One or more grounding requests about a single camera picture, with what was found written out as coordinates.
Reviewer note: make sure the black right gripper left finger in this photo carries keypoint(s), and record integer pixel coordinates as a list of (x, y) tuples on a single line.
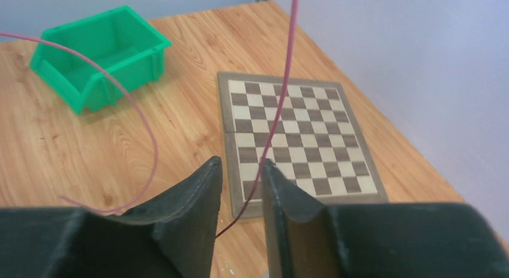
[(170, 235)]

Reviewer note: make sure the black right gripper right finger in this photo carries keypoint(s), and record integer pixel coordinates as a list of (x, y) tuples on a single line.
[(306, 238)]

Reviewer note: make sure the wooden chessboard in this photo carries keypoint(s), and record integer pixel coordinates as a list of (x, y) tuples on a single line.
[(309, 131)]

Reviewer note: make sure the green plastic bin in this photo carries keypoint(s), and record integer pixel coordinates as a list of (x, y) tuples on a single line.
[(119, 41)]

